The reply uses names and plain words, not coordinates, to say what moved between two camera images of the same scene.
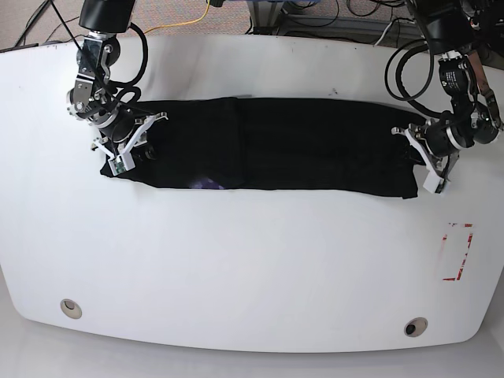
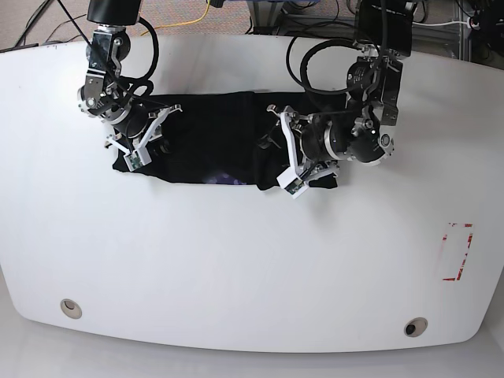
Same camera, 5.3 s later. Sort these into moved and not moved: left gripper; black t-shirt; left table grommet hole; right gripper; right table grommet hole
Moved: left gripper; black t-shirt; right gripper
Not moved: left table grommet hole; right table grommet hole
